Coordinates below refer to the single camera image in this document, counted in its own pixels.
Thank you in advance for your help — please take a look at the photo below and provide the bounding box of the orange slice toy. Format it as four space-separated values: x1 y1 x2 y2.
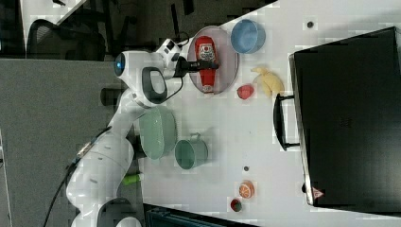
238 181 254 199

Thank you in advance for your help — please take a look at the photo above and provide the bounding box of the red plush ketchup bottle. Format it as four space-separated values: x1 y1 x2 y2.
195 36 218 94

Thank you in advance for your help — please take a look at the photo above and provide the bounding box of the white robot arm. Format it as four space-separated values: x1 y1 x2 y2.
66 50 218 227

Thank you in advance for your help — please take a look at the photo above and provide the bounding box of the black toaster oven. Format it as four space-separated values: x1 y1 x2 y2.
273 26 401 217

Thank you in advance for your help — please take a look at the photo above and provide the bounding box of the blue bowl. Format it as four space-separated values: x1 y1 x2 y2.
230 19 266 54

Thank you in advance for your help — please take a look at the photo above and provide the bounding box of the green marker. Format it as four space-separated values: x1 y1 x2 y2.
122 173 144 185

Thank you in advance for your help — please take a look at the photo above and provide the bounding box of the black office chair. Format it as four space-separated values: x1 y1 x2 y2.
26 8 106 61

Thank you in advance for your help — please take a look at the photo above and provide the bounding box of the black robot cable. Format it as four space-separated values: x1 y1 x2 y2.
164 77 184 103

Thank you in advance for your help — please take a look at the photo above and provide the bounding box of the large green bowl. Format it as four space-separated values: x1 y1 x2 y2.
139 106 177 161

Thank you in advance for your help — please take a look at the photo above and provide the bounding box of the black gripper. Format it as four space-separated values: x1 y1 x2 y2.
174 56 219 78

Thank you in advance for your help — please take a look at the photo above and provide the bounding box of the yellow plush peeled banana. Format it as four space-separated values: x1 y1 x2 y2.
252 67 285 97

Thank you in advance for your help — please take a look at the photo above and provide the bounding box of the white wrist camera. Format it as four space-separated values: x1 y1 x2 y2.
157 39 182 79

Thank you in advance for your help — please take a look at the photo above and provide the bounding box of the small red green fruit toy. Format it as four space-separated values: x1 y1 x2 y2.
230 199 242 212

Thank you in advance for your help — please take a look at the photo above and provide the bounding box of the grey round plate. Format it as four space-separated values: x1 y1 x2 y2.
187 26 238 95

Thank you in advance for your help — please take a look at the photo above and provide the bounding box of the black cylinder cup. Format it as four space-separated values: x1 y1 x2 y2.
132 135 146 159

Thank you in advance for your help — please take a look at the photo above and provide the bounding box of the dark blue bin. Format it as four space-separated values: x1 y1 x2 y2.
144 203 256 227

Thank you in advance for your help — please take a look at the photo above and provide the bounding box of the red plush strawberry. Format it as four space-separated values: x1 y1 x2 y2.
236 84 254 100

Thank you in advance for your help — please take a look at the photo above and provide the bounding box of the green metal cup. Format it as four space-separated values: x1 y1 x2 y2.
174 132 208 170

